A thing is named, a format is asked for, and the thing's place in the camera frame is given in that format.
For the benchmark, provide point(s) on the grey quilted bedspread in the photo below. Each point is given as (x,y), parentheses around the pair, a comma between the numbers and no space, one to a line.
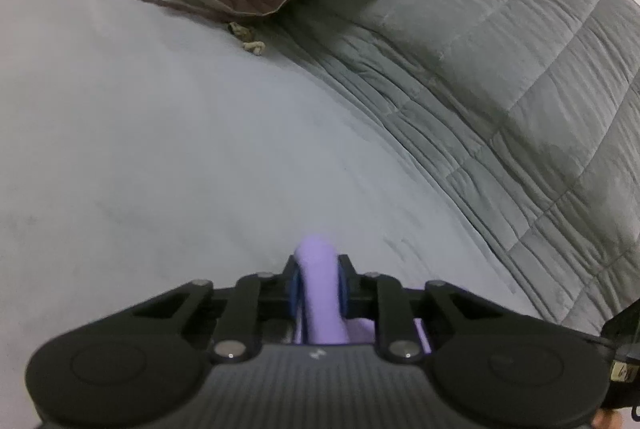
(500,84)

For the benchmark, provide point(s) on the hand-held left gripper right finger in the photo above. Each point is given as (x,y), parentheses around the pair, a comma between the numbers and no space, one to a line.
(345,291)

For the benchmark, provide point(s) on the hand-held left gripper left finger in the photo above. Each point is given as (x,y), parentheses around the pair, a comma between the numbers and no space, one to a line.
(294,291)

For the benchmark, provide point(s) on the purple pants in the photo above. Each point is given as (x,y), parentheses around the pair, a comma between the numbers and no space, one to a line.
(317,279)

